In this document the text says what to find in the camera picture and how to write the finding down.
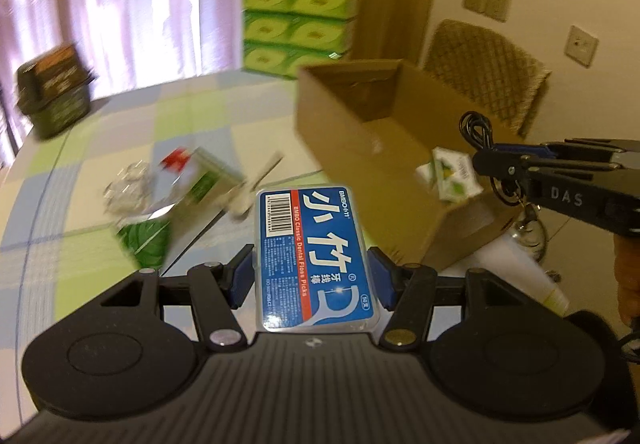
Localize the white green ointment box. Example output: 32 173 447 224
416 147 484 204

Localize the silver green tea bag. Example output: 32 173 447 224
115 147 245 272

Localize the beige plastic spoon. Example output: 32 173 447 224
226 152 283 219

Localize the blue dental floss pick box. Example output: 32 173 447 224
255 185 378 334

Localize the person's right hand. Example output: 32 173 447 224
614 235 640 328

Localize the quilted chair back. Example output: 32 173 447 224
425 19 551 138

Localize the clear bag with metal hook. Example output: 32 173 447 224
103 161 154 216

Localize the red snack packet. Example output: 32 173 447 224
160 147 191 174

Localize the large cardboard box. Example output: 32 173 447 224
296 60 518 270

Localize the checkered tablecloth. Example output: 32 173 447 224
1 71 324 434

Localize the dark green noodle bowl pack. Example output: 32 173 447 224
16 43 94 141

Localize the green tissue pack stack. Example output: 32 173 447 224
243 0 360 79

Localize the purple curtain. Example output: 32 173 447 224
1 0 236 144

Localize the wall socket plate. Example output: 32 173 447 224
564 25 599 68

